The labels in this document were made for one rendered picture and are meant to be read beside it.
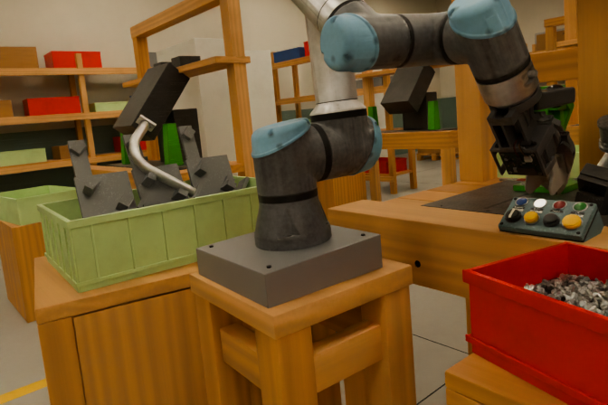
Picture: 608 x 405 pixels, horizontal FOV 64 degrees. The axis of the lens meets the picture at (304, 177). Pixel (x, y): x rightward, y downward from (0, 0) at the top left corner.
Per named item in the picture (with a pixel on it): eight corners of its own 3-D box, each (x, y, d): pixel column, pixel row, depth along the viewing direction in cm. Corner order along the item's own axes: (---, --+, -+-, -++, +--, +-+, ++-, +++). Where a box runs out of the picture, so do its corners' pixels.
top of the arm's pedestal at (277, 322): (275, 341, 75) (272, 316, 75) (190, 292, 101) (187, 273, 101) (413, 284, 94) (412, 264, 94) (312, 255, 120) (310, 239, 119)
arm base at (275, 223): (288, 256, 86) (280, 201, 84) (240, 244, 97) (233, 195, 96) (347, 233, 95) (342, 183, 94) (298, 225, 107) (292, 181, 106)
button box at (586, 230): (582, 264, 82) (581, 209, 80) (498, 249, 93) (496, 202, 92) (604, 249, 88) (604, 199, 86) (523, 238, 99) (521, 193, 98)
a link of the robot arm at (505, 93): (488, 56, 72) (544, 47, 66) (498, 81, 74) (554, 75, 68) (465, 88, 69) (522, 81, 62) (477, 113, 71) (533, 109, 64)
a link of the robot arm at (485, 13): (464, -15, 67) (517, -26, 60) (491, 51, 72) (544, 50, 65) (428, 18, 65) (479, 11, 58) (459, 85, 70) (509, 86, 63)
